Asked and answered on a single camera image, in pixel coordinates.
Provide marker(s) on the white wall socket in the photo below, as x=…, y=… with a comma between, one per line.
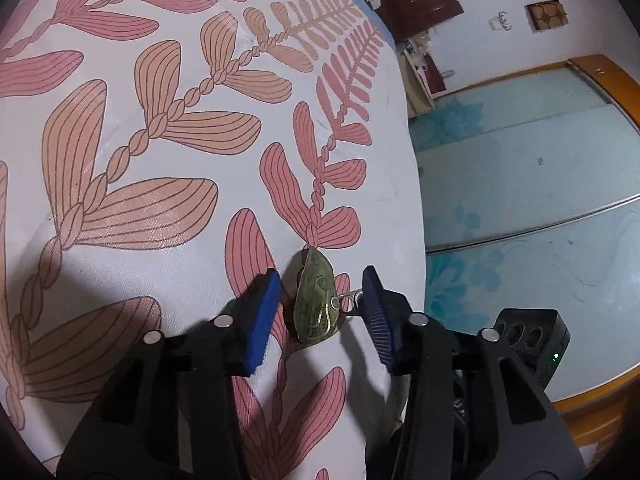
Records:
x=499, y=22

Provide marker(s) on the light wooden nightstand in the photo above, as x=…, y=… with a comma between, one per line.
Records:
x=417, y=85

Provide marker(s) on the flower print wardrobe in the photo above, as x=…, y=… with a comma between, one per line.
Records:
x=525, y=185

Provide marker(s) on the brown wall plaque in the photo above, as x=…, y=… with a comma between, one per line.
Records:
x=547, y=15

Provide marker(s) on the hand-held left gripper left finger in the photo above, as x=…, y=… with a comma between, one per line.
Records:
x=260, y=320

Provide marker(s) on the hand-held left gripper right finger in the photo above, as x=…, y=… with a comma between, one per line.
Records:
x=376, y=320

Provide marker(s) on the leaf print white blanket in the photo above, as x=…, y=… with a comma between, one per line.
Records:
x=125, y=85

